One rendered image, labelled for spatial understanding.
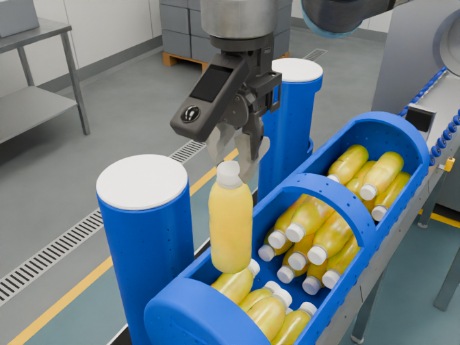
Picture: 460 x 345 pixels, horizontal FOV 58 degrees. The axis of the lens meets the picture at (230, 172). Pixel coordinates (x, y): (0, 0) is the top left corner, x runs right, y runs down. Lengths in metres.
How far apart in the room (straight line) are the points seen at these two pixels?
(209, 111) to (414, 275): 2.20
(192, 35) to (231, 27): 4.16
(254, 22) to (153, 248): 0.95
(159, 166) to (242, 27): 0.93
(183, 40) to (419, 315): 3.52
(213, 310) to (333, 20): 0.47
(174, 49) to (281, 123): 2.94
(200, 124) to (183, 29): 4.21
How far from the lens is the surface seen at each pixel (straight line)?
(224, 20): 0.49
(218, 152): 0.60
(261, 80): 0.55
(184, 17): 4.63
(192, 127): 0.48
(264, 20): 0.49
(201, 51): 4.61
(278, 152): 2.15
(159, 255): 1.35
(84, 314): 2.33
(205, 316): 0.70
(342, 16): 0.59
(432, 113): 1.74
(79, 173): 3.27
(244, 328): 0.71
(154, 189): 1.27
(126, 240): 1.31
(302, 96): 2.01
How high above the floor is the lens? 1.81
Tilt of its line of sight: 36 degrees down
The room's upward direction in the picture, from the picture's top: straight up
